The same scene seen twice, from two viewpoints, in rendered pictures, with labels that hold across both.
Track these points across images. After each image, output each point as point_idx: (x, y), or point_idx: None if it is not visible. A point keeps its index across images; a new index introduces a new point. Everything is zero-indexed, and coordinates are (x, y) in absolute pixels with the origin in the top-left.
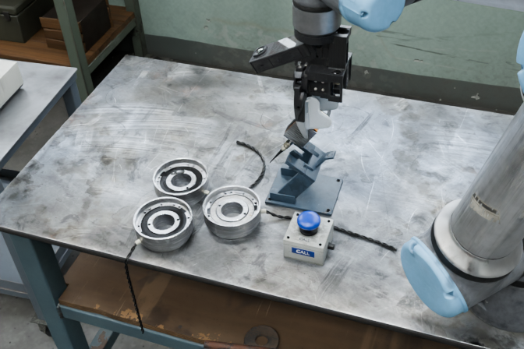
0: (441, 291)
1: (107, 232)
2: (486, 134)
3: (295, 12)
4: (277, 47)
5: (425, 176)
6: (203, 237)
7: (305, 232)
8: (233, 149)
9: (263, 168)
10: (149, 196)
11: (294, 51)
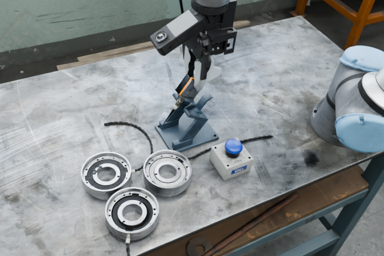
0: None
1: (87, 252)
2: (236, 46)
3: None
4: (177, 28)
5: (236, 85)
6: (161, 204)
7: (234, 155)
8: (107, 131)
9: (144, 132)
10: (86, 203)
11: (198, 26)
